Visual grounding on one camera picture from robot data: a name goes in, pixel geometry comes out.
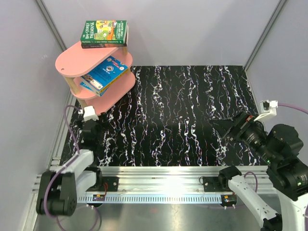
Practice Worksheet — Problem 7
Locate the left small circuit board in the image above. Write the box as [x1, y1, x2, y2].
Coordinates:
[92, 194, 105, 202]

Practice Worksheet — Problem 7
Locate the small circuit board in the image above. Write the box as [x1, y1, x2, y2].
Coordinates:
[222, 195, 237, 203]
[92, 194, 105, 202]

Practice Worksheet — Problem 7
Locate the blue 26-storey treehouse book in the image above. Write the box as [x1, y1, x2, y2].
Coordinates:
[80, 81, 93, 92]

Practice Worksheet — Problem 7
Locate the dark Tale of Two Cities book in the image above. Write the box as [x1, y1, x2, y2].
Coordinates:
[81, 24, 129, 49]

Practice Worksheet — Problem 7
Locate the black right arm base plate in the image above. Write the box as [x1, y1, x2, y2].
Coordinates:
[202, 177, 223, 193]

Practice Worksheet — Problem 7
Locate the aluminium mounting rail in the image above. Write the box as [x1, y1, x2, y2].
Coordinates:
[31, 156, 277, 205]

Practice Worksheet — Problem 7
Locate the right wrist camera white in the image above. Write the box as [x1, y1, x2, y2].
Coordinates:
[254, 100, 278, 122]

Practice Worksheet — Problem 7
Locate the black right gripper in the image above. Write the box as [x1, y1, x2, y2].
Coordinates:
[209, 109, 278, 165]

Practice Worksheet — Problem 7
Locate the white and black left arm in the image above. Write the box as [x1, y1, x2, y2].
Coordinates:
[36, 120, 103, 218]

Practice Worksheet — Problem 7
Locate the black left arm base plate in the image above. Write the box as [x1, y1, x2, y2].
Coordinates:
[101, 176, 119, 192]

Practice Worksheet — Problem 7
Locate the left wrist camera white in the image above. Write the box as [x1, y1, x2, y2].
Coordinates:
[78, 106, 99, 122]

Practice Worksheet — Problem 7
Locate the pink three-tier shelf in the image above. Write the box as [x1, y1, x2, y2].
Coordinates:
[55, 42, 135, 115]

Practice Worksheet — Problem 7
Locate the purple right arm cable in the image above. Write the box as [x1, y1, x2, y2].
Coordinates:
[244, 103, 308, 210]

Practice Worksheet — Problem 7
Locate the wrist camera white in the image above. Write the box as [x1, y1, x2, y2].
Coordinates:
[78, 106, 99, 122]
[254, 100, 278, 122]

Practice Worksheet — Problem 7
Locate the right small circuit board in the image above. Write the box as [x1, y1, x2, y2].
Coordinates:
[222, 195, 237, 203]

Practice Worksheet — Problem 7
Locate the blue back-cover book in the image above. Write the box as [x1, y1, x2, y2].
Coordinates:
[80, 56, 128, 97]

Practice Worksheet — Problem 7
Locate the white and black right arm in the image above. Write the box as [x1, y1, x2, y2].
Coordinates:
[209, 112, 308, 231]

